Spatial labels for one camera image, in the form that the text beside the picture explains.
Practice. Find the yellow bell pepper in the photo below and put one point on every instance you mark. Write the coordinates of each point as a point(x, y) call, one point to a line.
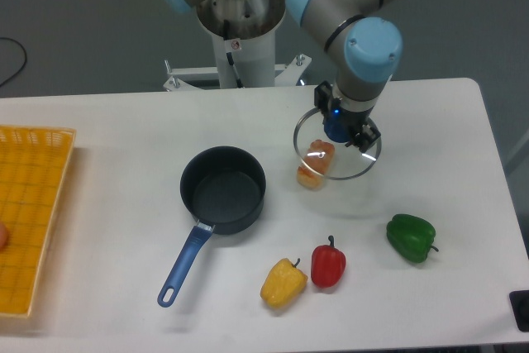
point(283, 284)

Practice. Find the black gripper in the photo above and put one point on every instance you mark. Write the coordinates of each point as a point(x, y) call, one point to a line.
point(346, 112)

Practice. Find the orange round object in basket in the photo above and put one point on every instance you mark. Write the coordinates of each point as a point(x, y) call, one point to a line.
point(4, 235)

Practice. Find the red bell pepper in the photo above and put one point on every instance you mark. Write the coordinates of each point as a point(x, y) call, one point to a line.
point(328, 264)

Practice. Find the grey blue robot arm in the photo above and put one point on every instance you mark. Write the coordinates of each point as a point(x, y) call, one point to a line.
point(364, 48)

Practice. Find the orange glazed bread loaf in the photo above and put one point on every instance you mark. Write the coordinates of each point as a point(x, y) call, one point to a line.
point(316, 162)

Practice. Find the dark saucepan with blue handle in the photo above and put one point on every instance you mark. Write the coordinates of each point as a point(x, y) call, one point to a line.
point(223, 188)

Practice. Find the black device at table corner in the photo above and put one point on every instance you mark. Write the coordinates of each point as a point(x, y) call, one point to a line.
point(519, 301)

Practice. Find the yellow woven basket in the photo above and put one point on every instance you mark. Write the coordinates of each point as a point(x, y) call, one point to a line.
point(34, 163)

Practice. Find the green bell pepper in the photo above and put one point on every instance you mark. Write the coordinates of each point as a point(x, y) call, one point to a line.
point(412, 237)

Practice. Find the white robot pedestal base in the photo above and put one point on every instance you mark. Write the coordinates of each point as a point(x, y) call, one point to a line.
point(243, 34)

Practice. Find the glass lid with blue knob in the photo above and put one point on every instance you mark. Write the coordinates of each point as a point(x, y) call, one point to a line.
point(348, 162)

